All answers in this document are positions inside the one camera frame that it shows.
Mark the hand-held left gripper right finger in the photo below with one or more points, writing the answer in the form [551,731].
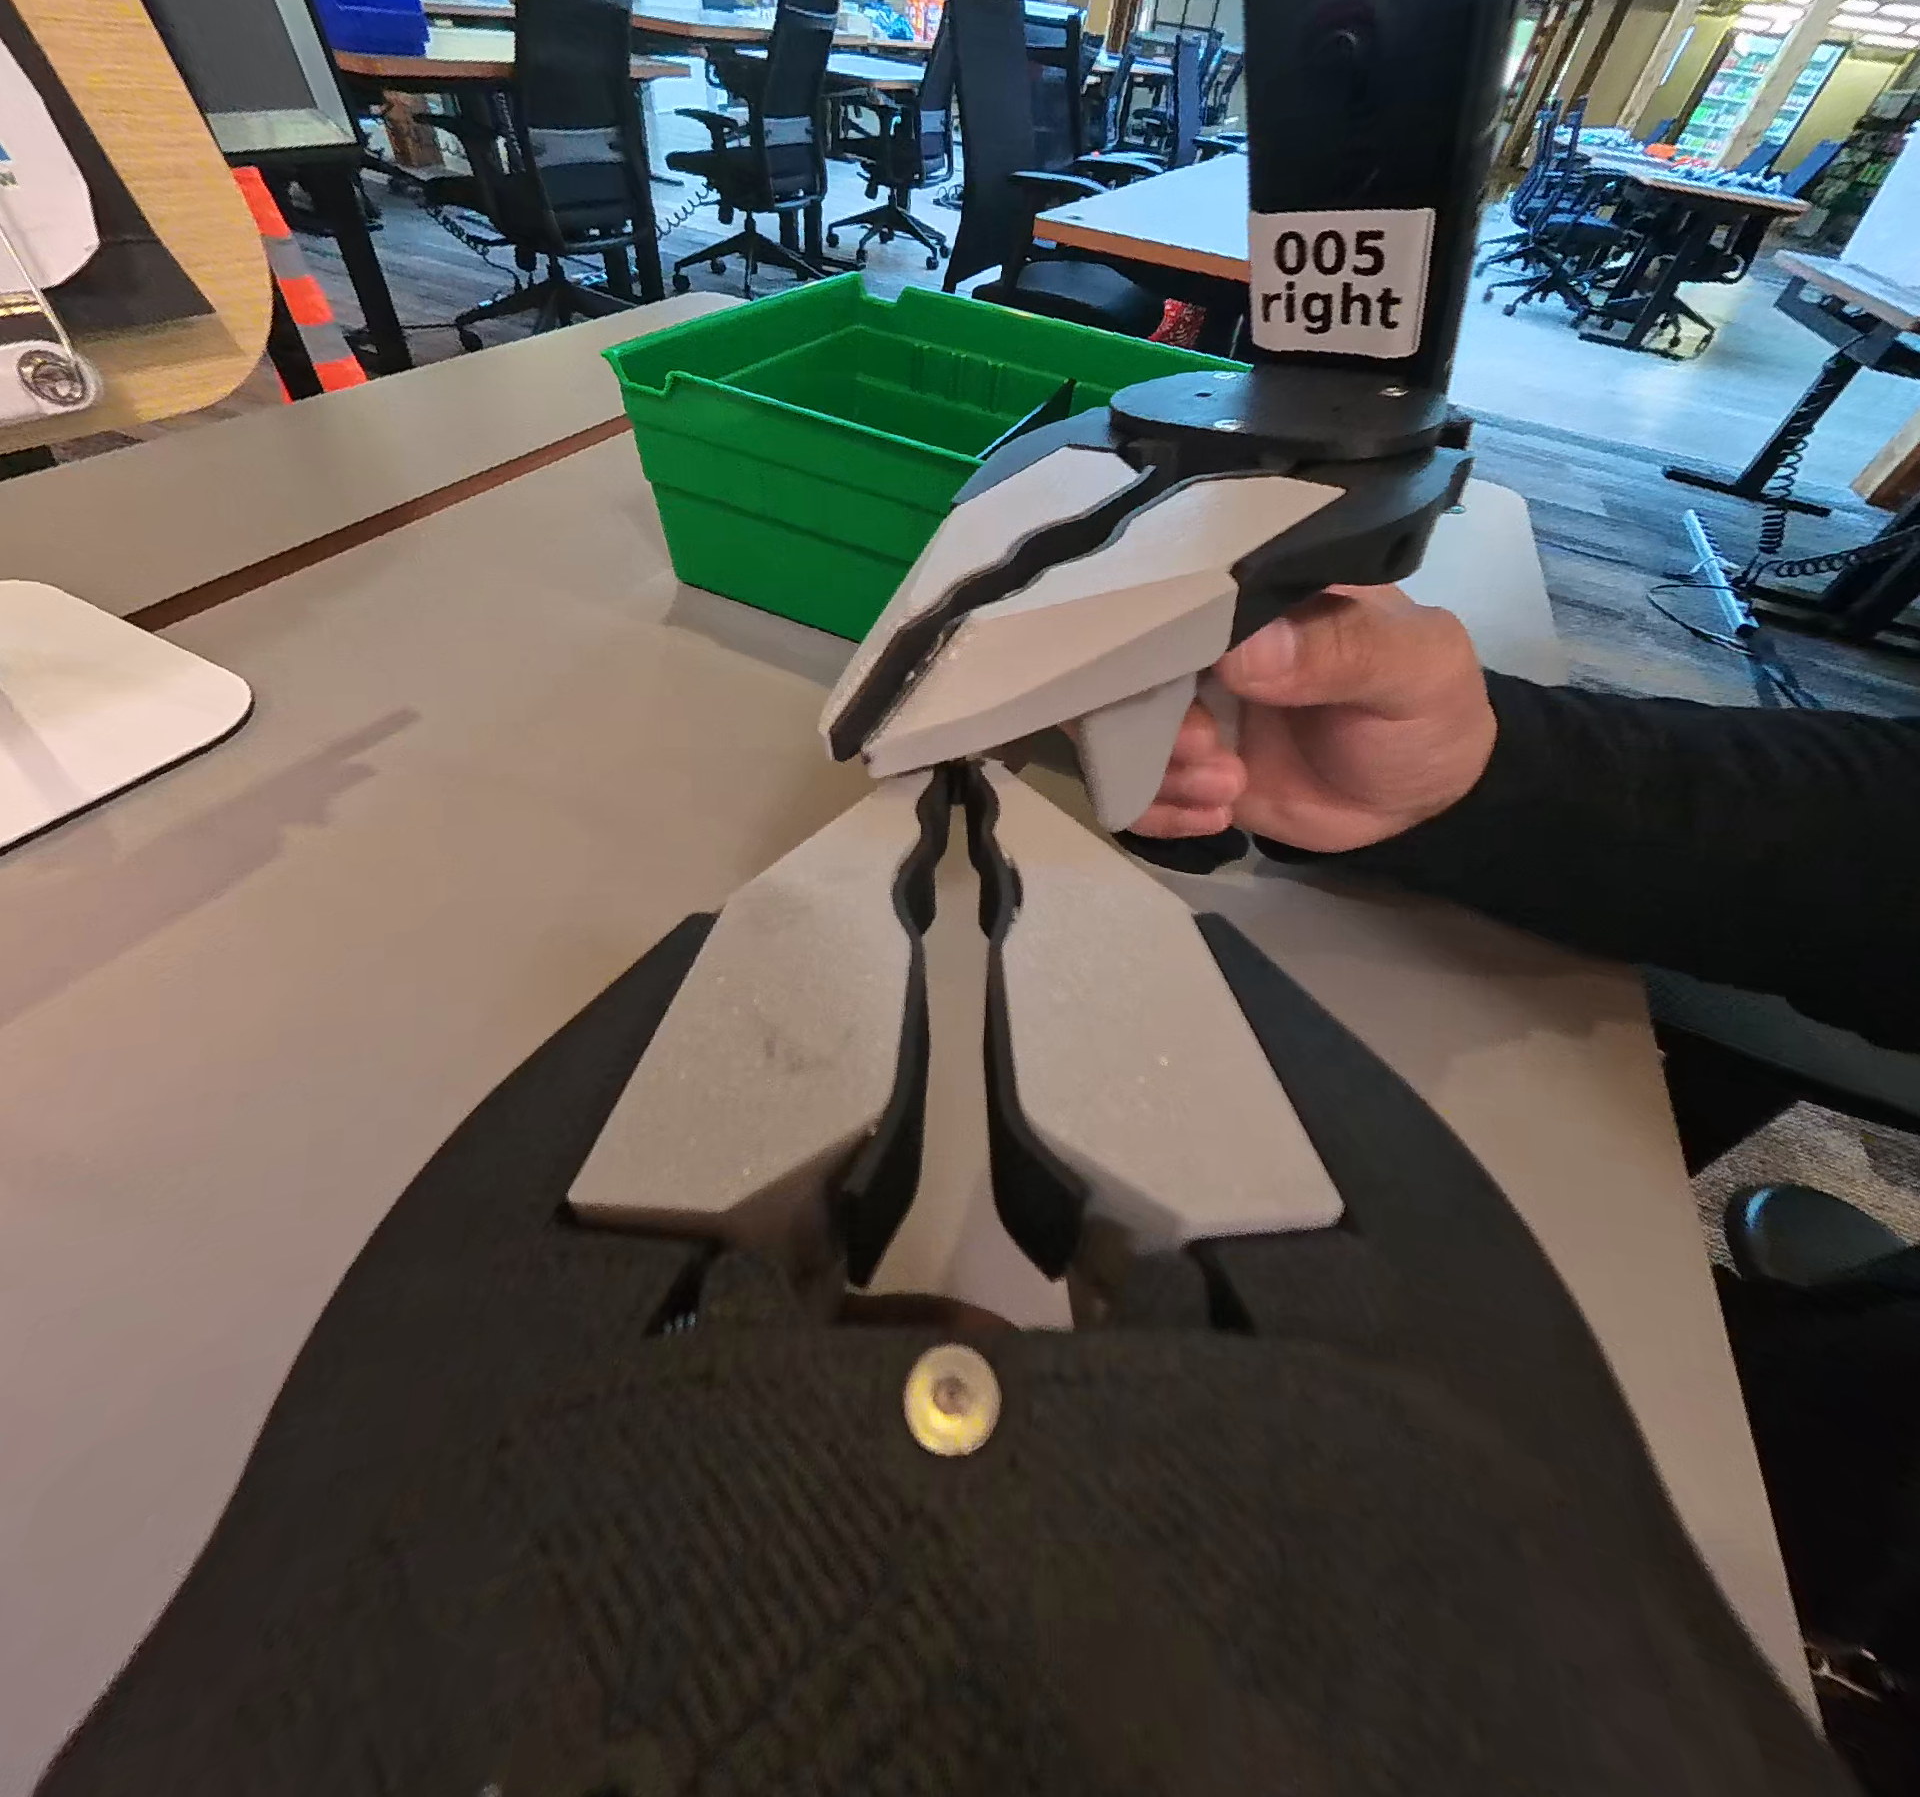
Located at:
[1155,1061]

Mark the person's right hand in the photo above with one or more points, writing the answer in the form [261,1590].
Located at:
[1366,731]

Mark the blue plastic bin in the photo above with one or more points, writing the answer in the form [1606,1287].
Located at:
[368,10]

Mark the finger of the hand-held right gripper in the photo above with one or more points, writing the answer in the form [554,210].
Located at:
[1110,626]
[988,538]

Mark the printed instruction sheet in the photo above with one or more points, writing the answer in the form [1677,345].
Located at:
[42,177]

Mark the grey partition panel on stand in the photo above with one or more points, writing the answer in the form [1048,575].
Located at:
[223,10]

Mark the orange traffic cone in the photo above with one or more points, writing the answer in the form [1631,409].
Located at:
[300,296]

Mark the black office chair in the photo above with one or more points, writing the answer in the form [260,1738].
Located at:
[1003,132]
[781,132]
[906,177]
[1560,222]
[577,147]

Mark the green plastic bin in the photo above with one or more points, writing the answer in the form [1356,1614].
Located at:
[781,479]

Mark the person's black clothed body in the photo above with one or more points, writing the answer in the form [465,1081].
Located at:
[1846,1450]

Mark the dark grey office chair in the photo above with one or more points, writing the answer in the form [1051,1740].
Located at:
[1814,1227]

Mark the wooden backing board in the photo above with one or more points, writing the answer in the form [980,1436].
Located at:
[165,177]

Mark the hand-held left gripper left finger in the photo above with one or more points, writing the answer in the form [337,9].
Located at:
[764,1061]

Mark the person's right forearm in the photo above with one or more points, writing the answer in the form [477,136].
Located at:
[1694,838]

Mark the white cardboard panel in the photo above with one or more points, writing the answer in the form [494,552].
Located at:
[1890,214]

